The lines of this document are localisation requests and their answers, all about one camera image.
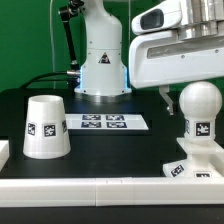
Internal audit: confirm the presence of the white lamp base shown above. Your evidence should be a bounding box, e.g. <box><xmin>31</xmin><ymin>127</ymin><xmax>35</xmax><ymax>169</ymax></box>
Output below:
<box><xmin>163</xmin><ymin>138</ymin><xmax>224</xmax><ymax>178</ymax></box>

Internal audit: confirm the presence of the white lamp shade cone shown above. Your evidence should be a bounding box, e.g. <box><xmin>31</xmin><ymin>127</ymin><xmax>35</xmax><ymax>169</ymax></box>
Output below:
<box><xmin>23</xmin><ymin>95</ymin><xmax>71</xmax><ymax>159</ymax></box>

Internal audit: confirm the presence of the white lamp bulb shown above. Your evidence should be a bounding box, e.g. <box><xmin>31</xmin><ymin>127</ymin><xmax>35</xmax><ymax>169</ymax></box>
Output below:
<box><xmin>179</xmin><ymin>81</ymin><xmax>222</xmax><ymax>145</ymax></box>

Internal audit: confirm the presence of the white fence wall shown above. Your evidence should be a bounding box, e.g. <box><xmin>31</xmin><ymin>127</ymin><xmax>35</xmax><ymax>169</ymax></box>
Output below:
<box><xmin>0</xmin><ymin>178</ymin><xmax>224</xmax><ymax>207</ymax></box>
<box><xmin>0</xmin><ymin>140</ymin><xmax>9</xmax><ymax>171</ymax></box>

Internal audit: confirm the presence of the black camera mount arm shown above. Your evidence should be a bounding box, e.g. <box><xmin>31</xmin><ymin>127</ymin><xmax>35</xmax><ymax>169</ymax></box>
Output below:
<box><xmin>58</xmin><ymin>0</ymin><xmax>84</xmax><ymax>70</ymax></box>

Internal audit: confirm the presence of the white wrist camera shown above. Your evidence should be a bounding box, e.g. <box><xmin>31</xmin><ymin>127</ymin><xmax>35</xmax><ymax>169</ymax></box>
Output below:
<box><xmin>131</xmin><ymin>0</ymin><xmax>182</xmax><ymax>35</ymax></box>

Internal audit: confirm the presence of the white left fence wall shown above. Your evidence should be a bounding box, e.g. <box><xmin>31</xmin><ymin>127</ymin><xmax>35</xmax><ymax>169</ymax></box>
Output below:
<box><xmin>0</xmin><ymin>140</ymin><xmax>9</xmax><ymax>171</ymax></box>

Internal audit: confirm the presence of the white marker sheet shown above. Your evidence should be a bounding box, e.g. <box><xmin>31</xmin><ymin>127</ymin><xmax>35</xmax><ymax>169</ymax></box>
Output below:
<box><xmin>65</xmin><ymin>114</ymin><xmax>148</xmax><ymax>130</ymax></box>

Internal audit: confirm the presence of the white front fence wall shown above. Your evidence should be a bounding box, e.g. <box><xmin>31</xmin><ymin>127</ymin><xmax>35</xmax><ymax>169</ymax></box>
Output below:
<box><xmin>0</xmin><ymin>178</ymin><xmax>224</xmax><ymax>207</ymax></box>

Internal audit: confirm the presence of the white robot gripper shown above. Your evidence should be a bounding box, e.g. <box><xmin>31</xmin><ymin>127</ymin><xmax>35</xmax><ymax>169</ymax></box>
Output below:
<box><xmin>129</xmin><ymin>30</ymin><xmax>224</xmax><ymax>115</ymax></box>

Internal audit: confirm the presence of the black cable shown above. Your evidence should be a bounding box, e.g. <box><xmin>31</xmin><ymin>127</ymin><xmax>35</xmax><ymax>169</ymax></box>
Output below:
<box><xmin>19</xmin><ymin>69</ymin><xmax>82</xmax><ymax>90</ymax></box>

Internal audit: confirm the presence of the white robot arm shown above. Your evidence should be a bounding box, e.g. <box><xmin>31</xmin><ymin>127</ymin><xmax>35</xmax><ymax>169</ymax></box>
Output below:
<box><xmin>75</xmin><ymin>0</ymin><xmax>224</xmax><ymax>112</ymax></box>

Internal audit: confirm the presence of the white hanging cable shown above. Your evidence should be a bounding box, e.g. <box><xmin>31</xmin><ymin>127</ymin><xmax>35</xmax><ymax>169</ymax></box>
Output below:
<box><xmin>49</xmin><ymin>0</ymin><xmax>57</xmax><ymax>90</ymax></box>

